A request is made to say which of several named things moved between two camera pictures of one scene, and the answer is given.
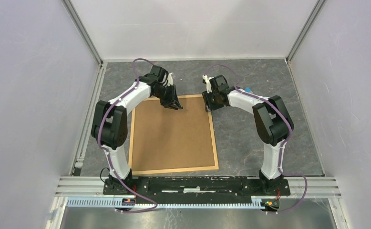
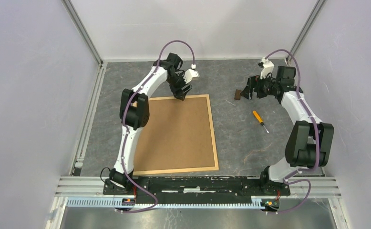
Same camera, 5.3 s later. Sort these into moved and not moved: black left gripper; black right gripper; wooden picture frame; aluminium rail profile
Moved: black left gripper; black right gripper
Not moved: wooden picture frame; aluminium rail profile
